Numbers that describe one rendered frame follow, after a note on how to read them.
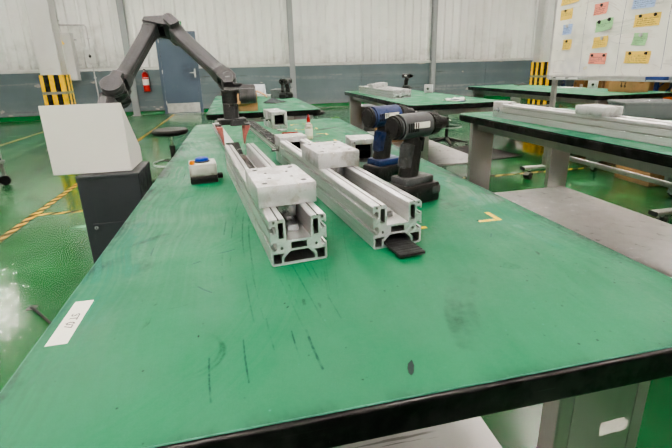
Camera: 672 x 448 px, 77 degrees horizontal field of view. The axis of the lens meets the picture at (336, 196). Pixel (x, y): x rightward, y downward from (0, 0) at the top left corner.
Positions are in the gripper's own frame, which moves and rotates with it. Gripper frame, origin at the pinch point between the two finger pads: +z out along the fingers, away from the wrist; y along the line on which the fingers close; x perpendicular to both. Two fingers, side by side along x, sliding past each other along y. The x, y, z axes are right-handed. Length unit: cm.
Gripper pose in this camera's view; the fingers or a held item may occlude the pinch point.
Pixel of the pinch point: (234, 142)
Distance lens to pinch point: 169.9
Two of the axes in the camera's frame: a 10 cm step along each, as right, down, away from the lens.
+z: 0.3, 9.6, 2.9
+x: -3.7, -2.6, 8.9
